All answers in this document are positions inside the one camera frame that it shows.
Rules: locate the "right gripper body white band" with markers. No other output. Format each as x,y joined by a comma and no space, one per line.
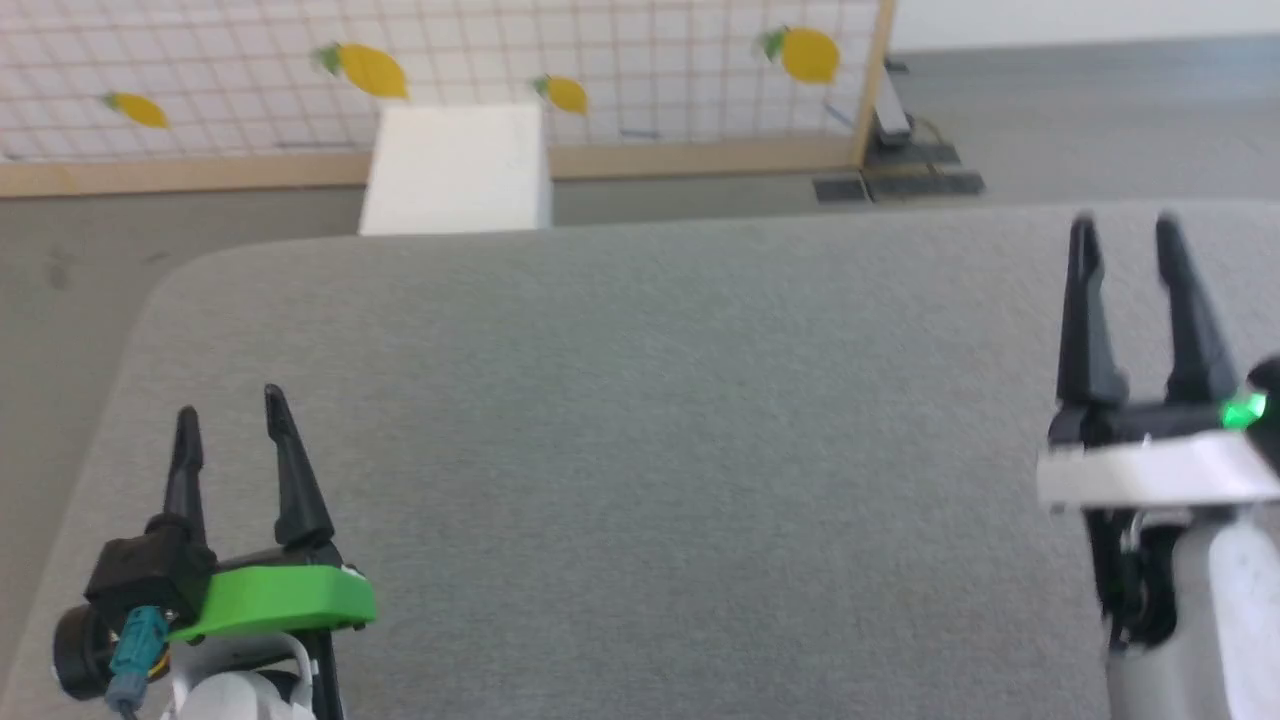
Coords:
1150,475

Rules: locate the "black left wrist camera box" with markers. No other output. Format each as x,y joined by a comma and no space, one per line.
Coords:
150,570

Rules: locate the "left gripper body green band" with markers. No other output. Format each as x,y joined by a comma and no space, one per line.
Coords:
280,598

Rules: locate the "small black floor mat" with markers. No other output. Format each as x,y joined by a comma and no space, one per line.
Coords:
840,190

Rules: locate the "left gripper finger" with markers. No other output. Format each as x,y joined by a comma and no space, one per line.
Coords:
298,490
185,480

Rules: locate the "white rectangular pillar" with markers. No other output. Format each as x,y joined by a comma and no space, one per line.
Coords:
455,170

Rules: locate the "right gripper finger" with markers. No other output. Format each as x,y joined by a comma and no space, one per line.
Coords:
1195,320
1088,330

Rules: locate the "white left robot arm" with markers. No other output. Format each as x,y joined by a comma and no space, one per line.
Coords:
235,695

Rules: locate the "wooden framed mesh screen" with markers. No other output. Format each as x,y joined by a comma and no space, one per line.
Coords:
650,100

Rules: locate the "grey black stand foot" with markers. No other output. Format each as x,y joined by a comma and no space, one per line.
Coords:
890,110

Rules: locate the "black floor mat under stand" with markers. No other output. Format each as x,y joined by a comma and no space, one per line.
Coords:
925,157

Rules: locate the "long black floor mat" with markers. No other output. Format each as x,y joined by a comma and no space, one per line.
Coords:
925,184

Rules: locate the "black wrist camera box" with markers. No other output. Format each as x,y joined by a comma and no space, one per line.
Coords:
1268,395
150,570

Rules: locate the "large yellow lemon decal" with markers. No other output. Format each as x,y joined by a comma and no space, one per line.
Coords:
808,55

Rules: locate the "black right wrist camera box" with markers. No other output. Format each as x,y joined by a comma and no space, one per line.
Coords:
1268,395

